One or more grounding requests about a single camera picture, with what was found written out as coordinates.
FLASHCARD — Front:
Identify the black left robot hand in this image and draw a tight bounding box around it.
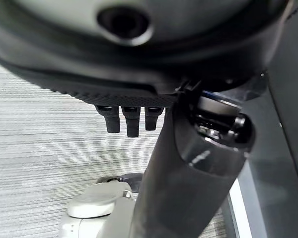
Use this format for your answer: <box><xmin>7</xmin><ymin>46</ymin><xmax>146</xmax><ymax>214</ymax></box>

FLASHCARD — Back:
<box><xmin>0</xmin><ymin>0</ymin><xmax>293</xmax><ymax>238</ymax></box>

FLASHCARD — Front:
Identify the dark grey furniture panel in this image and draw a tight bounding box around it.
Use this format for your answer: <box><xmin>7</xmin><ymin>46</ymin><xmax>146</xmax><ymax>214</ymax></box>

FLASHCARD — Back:
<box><xmin>222</xmin><ymin>0</ymin><xmax>298</xmax><ymax>238</ymax></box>

